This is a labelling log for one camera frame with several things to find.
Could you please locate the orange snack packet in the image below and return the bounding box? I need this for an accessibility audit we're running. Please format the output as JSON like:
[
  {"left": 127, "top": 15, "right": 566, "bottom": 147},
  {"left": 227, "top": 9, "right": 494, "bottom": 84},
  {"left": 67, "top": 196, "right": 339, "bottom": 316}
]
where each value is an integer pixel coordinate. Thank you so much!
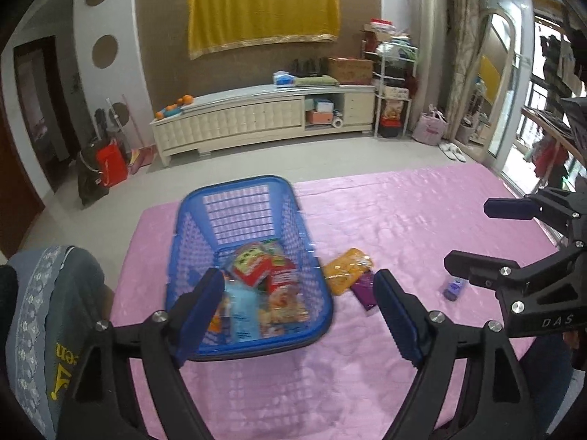
[{"left": 321, "top": 247, "right": 374, "bottom": 296}]

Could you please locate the silver standing air conditioner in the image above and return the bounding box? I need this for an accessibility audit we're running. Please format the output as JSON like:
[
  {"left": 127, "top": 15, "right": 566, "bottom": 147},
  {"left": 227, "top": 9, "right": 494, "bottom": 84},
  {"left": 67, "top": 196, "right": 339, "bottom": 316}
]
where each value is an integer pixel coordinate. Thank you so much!
[{"left": 406, "top": 0, "right": 448, "bottom": 115}]

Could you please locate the large red yellow noodle packet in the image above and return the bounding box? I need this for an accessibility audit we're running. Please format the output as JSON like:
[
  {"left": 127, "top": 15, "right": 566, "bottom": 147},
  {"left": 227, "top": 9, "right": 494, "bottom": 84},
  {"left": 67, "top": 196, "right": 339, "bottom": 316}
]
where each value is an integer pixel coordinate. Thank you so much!
[{"left": 259, "top": 263, "right": 310, "bottom": 336}]

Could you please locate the red bag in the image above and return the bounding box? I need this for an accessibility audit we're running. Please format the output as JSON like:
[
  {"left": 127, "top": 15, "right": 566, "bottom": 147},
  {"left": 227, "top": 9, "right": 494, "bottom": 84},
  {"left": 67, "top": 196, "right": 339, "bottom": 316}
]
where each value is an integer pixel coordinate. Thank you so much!
[{"left": 95, "top": 142, "right": 129, "bottom": 188}]

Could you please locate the black bag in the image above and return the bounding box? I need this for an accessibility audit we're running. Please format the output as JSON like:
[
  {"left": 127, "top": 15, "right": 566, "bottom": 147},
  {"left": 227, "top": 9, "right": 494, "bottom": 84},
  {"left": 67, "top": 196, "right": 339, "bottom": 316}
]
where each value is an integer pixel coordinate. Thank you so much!
[{"left": 76, "top": 147, "right": 111, "bottom": 207}]

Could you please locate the blue plastic basket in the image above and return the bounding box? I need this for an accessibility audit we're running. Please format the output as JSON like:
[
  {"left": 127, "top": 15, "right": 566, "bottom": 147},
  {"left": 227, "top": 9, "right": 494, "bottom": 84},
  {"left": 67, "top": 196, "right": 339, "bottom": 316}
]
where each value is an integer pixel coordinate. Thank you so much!
[{"left": 165, "top": 174, "right": 335, "bottom": 362}]

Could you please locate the beige curtain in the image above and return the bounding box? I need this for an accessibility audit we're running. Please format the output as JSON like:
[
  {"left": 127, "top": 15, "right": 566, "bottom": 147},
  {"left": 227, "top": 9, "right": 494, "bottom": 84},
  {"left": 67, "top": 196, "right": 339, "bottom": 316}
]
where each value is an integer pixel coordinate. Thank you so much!
[{"left": 447, "top": 0, "right": 480, "bottom": 138}]

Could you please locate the yellow panel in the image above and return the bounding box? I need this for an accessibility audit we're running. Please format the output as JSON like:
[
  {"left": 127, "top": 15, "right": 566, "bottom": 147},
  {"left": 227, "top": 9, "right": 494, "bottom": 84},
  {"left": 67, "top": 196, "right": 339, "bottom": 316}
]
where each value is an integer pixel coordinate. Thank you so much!
[{"left": 478, "top": 55, "right": 502, "bottom": 97}]

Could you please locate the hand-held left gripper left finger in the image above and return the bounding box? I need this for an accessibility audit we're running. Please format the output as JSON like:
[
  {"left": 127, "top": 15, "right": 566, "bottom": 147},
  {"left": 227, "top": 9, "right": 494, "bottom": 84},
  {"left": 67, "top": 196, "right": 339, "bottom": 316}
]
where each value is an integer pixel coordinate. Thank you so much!
[{"left": 55, "top": 267, "right": 226, "bottom": 440}]

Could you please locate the clothes drying rack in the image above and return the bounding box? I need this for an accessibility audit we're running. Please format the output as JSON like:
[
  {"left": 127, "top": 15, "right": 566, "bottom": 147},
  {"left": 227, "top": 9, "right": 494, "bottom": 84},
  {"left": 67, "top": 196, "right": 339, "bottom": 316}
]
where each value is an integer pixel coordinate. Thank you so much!
[{"left": 520, "top": 9, "right": 587, "bottom": 193}]

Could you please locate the small purple snack packet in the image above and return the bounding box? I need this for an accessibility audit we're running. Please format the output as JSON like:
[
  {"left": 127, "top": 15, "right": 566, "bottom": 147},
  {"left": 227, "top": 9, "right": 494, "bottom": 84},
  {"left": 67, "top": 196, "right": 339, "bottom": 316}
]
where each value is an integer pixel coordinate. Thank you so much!
[{"left": 442, "top": 277, "right": 468, "bottom": 302}]

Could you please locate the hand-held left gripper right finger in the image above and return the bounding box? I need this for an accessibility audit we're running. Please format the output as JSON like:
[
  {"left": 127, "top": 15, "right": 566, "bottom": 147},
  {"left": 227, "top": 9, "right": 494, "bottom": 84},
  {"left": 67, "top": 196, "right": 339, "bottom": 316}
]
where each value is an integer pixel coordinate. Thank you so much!
[{"left": 372, "top": 269, "right": 548, "bottom": 440}]

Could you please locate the brown round wall decoration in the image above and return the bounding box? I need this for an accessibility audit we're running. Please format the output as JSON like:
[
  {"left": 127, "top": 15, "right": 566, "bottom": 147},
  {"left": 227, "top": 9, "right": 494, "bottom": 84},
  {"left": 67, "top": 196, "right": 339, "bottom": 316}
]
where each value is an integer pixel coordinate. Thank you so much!
[{"left": 92, "top": 34, "right": 119, "bottom": 69}]

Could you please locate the dark wooden door frame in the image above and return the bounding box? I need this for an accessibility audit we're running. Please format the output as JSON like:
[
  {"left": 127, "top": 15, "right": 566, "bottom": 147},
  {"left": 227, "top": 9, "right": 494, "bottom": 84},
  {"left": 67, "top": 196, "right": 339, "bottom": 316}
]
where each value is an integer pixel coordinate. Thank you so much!
[{"left": 13, "top": 36, "right": 82, "bottom": 193}]

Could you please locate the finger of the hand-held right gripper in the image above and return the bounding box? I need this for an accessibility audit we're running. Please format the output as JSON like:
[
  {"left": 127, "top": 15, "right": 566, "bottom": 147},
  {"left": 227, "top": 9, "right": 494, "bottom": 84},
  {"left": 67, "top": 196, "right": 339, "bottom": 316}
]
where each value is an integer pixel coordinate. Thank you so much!
[
  {"left": 444, "top": 247, "right": 579, "bottom": 294},
  {"left": 484, "top": 188, "right": 572, "bottom": 239}
]

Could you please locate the cardboard box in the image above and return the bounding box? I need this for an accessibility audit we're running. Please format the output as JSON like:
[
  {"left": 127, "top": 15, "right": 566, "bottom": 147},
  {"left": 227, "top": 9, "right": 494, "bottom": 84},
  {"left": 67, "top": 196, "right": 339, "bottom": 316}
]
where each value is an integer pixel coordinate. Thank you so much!
[{"left": 327, "top": 56, "right": 374, "bottom": 85}]

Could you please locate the white TV cabinet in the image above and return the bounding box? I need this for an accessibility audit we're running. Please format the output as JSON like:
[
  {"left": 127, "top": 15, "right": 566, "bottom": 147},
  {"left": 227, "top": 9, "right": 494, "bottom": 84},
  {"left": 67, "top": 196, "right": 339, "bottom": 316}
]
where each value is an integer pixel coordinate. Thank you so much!
[{"left": 150, "top": 85, "right": 378, "bottom": 166}]

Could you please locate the yellow cloth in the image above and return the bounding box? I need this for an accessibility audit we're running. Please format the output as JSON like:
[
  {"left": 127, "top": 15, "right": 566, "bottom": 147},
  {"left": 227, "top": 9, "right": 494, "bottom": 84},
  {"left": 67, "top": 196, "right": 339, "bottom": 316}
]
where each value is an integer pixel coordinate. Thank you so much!
[{"left": 188, "top": 0, "right": 341, "bottom": 60}]

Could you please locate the small red yellow snack packet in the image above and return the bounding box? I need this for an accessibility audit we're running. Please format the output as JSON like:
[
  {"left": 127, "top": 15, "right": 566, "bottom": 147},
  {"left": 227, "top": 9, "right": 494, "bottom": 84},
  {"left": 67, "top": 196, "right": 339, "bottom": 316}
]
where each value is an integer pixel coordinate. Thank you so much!
[{"left": 225, "top": 243, "right": 276, "bottom": 287}]

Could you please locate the pink quilted blanket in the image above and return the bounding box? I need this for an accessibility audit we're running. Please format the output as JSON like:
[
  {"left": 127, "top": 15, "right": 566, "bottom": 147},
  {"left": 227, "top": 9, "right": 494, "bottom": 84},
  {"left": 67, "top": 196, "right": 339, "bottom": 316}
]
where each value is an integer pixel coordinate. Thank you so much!
[{"left": 110, "top": 165, "right": 574, "bottom": 440}]

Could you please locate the pink bag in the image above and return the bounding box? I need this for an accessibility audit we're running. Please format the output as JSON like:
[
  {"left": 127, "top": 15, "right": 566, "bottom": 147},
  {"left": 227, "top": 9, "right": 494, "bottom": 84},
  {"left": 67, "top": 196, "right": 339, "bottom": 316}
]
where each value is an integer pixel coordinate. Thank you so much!
[{"left": 411, "top": 105, "right": 449, "bottom": 147}]

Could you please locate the green folded cushion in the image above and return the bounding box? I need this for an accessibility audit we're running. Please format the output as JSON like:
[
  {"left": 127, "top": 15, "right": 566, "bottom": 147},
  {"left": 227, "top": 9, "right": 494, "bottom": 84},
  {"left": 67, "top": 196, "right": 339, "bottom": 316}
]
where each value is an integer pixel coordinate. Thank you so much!
[{"left": 293, "top": 74, "right": 340, "bottom": 88}]

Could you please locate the pink broom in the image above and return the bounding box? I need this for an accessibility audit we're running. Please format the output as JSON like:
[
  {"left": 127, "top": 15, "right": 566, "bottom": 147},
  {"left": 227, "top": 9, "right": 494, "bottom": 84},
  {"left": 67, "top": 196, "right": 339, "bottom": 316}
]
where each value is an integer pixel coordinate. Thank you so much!
[{"left": 121, "top": 94, "right": 156, "bottom": 175}]

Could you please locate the blue cartoon snack packet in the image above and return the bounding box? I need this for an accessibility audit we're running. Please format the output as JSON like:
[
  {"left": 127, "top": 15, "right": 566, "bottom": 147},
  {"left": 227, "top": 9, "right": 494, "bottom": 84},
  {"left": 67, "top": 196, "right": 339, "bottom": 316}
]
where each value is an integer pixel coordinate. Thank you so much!
[{"left": 208, "top": 282, "right": 264, "bottom": 344}]

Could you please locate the person's right forearm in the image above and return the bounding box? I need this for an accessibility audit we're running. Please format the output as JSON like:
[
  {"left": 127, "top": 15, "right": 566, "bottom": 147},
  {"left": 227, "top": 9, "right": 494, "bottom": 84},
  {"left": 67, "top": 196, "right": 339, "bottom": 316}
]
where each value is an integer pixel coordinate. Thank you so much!
[{"left": 518, "top": 330, "right": 587, "bottom": 440}]

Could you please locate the white metal shelf rack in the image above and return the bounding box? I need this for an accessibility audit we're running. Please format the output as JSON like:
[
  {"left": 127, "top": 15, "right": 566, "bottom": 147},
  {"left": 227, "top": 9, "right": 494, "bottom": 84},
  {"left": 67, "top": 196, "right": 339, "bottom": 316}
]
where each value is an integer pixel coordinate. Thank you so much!
[{"left": 372, "top": 41, "right": 419, "bottom": 139}]

